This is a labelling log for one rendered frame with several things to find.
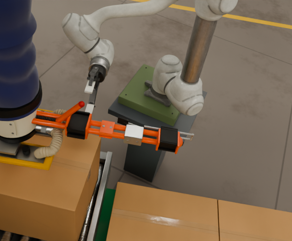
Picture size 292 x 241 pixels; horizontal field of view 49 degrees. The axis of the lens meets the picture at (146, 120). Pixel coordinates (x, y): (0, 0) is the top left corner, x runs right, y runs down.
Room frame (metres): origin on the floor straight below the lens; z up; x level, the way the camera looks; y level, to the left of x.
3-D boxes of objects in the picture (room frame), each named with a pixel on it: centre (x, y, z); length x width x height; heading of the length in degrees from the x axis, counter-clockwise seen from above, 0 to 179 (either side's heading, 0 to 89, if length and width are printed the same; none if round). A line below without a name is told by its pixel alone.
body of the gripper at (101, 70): (1.06, 0.26, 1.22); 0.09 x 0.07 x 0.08; 4
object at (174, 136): (0.80, -0.10, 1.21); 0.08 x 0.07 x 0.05; 94
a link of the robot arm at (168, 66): (1.50, -0.07, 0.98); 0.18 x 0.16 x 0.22; 37
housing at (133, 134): (0.79, 0.03, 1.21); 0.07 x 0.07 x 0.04; 4
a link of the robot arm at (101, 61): (1.13, 0.26, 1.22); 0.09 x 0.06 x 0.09; 94
